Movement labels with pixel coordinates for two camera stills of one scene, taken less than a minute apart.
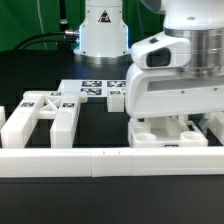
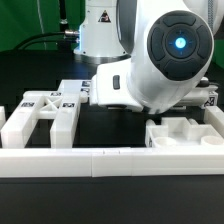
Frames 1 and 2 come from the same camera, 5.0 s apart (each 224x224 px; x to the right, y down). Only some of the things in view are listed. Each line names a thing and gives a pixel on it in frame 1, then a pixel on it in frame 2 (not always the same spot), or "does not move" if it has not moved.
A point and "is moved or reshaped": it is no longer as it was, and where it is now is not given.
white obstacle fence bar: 108,162 does not move
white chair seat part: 150,132 is moved or reshaped
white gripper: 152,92 -> 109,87
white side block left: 2,117 does not move
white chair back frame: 60,106 does not move
